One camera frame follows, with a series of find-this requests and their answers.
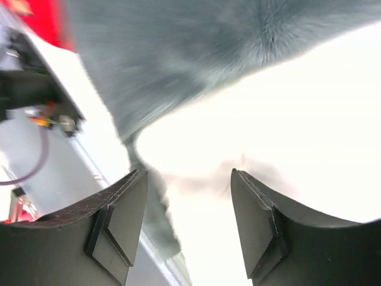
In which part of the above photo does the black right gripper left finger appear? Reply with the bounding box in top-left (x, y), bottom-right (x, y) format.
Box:
top-left (1, 170), bottom-right (148, 286)

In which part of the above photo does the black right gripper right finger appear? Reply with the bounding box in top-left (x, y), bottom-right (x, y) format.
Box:
top-left (231, 169), bottom-right (380, 285)

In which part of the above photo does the white pillow yellow edge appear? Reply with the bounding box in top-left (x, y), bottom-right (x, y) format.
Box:
top-left (135, 23), bottom-right (380, 285)

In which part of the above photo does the grey plush pillowcase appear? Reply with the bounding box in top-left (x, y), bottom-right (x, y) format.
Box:
top-left (67, 0), bottom-right (381, 260)

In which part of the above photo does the red cartoon print pillow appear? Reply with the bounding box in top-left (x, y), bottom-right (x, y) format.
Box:
top-left (3, 0), bottom-right (75, 52)

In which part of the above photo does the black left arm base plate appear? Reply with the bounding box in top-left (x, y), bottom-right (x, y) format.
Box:
top-left (1, 29), bottom-right (84, 137)

